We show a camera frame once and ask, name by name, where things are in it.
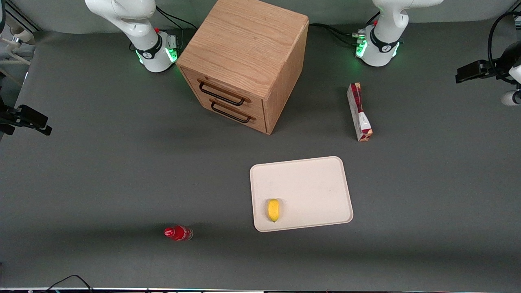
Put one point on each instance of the cream plastic tray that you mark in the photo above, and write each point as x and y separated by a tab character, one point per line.
309	191

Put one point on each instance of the aluminium frame rail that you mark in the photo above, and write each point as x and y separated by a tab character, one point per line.
22	14

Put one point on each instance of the yellow lemon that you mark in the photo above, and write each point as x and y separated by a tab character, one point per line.
273	209

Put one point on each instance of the beige clamp bracket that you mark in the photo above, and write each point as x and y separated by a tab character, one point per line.
22	36

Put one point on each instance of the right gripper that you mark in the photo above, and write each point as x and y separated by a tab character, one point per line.
9	115

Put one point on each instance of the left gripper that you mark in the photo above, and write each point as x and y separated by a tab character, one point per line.
494	67

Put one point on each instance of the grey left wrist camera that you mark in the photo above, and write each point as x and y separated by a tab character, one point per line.
511	98

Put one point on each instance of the red cookie box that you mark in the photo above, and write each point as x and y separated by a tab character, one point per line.
358	114

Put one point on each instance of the red plastic bottle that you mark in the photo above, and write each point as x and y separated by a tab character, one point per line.
179	233

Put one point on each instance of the wooden two-drawer cabinet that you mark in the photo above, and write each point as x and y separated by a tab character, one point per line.
244	49

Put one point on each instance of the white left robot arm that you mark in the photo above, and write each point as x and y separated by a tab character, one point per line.
382	49

